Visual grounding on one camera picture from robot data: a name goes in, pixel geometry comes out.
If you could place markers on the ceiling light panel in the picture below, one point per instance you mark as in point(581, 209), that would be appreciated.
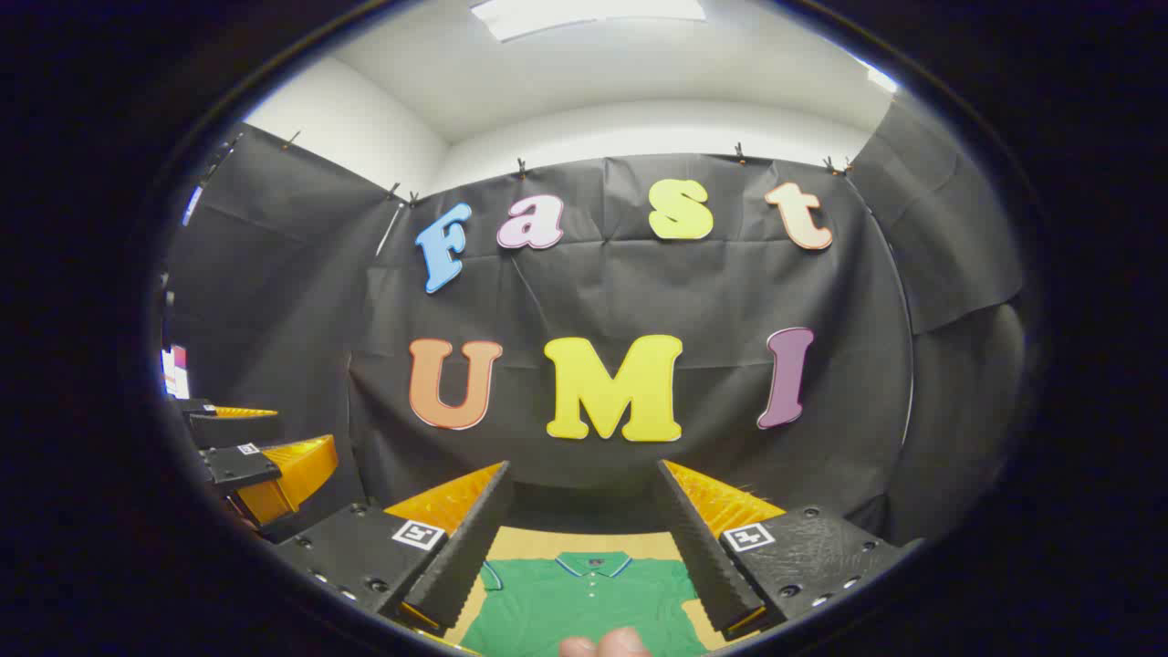
point(881, 78)
point(584, 16)

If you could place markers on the green T-shirt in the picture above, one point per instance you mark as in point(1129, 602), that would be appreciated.
point(584, 607)

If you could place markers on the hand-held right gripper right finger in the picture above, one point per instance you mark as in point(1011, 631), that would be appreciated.
point(703, 557)

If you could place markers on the white and blue wall poster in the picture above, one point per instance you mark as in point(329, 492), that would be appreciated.
point(175, 372)

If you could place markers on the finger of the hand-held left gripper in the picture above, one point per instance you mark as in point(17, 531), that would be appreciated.
point(228, 431)
point(242, 465)

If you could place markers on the black backdrop cloth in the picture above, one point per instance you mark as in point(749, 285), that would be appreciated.
point(639, 292)

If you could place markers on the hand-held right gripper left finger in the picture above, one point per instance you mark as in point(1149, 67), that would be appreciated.
point(465, 557)

